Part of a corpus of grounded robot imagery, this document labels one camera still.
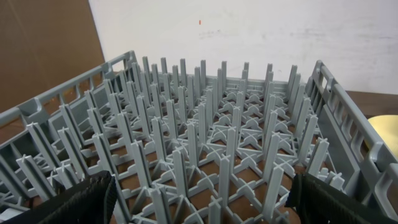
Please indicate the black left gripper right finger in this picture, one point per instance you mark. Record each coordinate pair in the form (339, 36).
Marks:
(317, 202)

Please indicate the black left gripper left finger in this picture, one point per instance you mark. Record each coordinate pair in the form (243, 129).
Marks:
(91, 201)

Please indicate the yellow plastic plate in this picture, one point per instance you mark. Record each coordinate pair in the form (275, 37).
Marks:
(386, 127)

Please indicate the grey plastic dish rack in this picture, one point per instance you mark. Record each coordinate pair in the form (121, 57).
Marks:
(193, 148)

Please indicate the brown cardboard panel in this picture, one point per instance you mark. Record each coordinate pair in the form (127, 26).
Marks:
(43, 44)

